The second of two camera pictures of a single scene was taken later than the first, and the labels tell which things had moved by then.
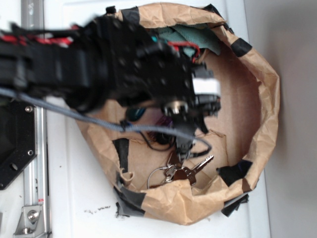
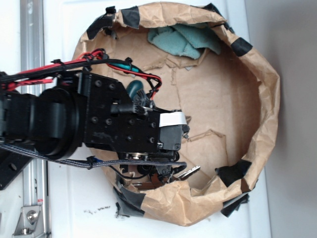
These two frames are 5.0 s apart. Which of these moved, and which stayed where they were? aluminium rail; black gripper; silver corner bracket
Moved: black gripper
Stayed: aluminium rail; silver corner bracket
